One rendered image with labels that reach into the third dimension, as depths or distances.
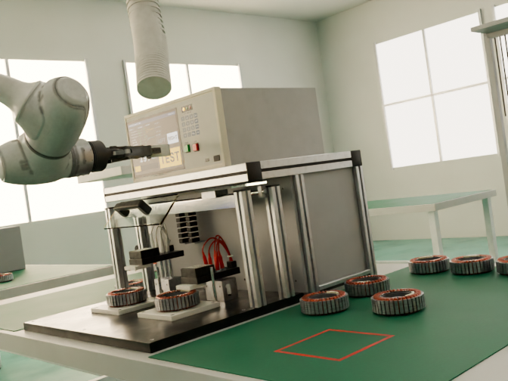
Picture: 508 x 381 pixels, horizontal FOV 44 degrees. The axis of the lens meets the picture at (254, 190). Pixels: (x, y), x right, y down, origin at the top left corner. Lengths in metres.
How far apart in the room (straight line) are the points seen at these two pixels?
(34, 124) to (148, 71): 1.66
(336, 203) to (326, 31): 7.93
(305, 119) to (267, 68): 6.94
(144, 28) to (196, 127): 1.51
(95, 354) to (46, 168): 0.42
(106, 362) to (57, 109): 0.54
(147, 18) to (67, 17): 4.04
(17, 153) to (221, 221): 0.66
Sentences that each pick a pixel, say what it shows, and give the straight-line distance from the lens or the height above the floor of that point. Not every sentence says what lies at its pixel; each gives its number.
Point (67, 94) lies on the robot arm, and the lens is 1.31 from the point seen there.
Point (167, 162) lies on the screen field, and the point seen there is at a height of 1.16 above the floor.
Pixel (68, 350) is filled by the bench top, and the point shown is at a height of 0.74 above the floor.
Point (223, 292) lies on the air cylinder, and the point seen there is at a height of 0.79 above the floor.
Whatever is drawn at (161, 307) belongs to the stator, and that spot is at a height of 0.80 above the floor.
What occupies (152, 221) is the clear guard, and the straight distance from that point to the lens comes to 1.38.
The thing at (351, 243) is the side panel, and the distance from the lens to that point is 1.78.
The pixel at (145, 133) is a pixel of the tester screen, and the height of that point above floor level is 1.25.
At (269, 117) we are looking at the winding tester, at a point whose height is 1.23.
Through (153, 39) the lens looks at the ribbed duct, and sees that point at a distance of 3.10.
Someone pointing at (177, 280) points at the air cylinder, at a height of 0.82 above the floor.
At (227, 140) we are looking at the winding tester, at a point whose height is 1.18.
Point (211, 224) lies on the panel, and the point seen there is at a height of 0.96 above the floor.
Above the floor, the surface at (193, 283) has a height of 0.83.
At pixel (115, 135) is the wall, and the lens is 7.10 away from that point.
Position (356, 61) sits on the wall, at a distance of 9.22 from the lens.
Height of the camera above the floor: 1.07
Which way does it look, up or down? 1 degrees down
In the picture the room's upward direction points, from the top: 8 degrees counter-clockwise
